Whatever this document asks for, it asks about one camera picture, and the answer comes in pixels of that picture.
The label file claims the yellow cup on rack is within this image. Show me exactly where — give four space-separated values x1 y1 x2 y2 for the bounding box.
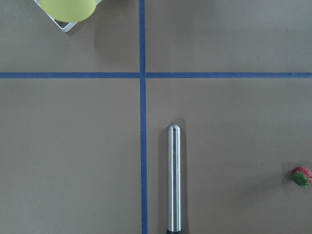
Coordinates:
39 0 97 22

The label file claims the red strawberry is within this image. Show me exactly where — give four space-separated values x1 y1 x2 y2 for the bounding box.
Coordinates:
291 166 312 188

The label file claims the steel muddler black handle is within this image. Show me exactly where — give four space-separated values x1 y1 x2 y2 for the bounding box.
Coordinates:
167 124 182 234

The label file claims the white wire cup rack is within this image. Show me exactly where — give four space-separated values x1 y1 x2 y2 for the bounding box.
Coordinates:
35 0 101 33

